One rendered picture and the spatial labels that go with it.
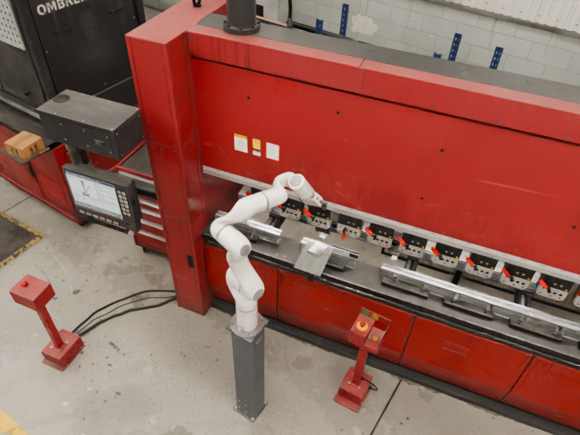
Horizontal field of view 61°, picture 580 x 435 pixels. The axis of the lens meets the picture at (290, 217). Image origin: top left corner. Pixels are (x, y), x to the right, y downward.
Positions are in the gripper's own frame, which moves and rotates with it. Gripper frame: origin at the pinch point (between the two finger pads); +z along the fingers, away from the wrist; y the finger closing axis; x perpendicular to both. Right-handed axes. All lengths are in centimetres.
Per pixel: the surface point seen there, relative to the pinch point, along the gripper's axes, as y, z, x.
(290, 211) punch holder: 36, 39, -6
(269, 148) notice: 41, -2, -30
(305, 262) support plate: 21, 54, 21
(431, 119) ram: -52, -17, -49
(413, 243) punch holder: -42, 54, -6
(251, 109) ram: 47, -23, -42
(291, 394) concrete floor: 30, 121, 104
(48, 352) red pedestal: 192, 48, 134
